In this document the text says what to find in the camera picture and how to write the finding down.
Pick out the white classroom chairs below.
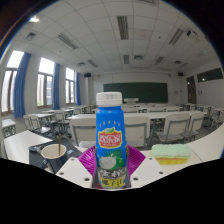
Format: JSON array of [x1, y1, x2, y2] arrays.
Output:
[[21, 103, 224, 149]]

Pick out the green chalkboard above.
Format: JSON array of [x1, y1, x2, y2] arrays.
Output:
[[102, 82, 169, 104]]

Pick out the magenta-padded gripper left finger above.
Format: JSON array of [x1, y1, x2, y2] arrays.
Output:
[[54, 145, 100, 190]]

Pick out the blue drink bottle white cap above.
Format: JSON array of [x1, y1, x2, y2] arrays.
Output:
[[95, 91, 129, 190]]

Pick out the white lecture desk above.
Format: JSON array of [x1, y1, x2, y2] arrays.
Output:
[[123, 97, 139, 104]]

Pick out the white classroom desks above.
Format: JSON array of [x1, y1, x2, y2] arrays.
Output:
[[1, 103, 224, 141]]

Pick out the blue curtain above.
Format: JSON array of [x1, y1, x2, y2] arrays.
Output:
[[74, 71, 82, 106], [52, 63, 62, 110], [13, 52, 32, 118]]

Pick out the wooden stir stick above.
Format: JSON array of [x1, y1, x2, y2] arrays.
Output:
[[57, 132, 62, 157]]

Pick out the dark navy mug cork base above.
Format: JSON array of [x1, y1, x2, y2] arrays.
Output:
[[40, 143, 71, 175]]

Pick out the ceiling lights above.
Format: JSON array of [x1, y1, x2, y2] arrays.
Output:
[[28, 0, 214, 68]]

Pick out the dark high wall window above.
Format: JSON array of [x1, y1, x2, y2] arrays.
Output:
[[196, 67, 224, 83]]

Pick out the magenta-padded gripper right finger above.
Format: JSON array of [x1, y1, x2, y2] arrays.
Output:
[[124, 144, 167, 189]]

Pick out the large window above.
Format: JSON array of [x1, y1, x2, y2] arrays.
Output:
[[36, 57, 55, 107], [65, 67, 76, 104], [1, 49, 25, 113]]

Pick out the dark flat notebook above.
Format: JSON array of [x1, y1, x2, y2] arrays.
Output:
[[28, 138, 83, 169]]

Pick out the dark brown door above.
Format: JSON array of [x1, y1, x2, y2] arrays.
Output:
[[185, 75, 198, 104]]

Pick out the yellow and green sponge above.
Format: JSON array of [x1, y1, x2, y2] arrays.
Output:
[[149, 143, 192, 166]]

